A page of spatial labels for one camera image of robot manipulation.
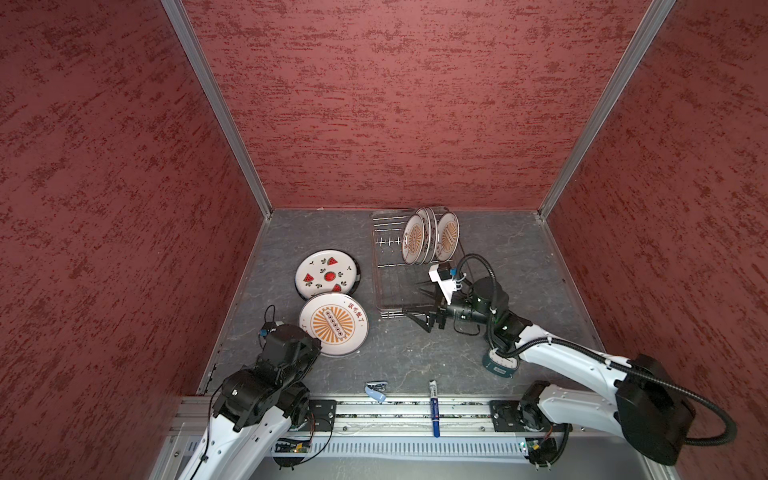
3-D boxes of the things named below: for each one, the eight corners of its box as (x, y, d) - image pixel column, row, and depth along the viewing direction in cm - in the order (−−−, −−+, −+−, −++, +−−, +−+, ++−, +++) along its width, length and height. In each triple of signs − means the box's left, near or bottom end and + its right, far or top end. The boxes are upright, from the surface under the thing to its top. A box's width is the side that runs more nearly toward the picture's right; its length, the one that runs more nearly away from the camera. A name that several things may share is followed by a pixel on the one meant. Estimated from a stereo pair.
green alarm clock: (479, 367, 84) (483, 362, 80) (485, 351, 87) (489, 345, 83) (507, 383, 81) (513, 379, 77) (513, 366, 84) (518, 361, 80)
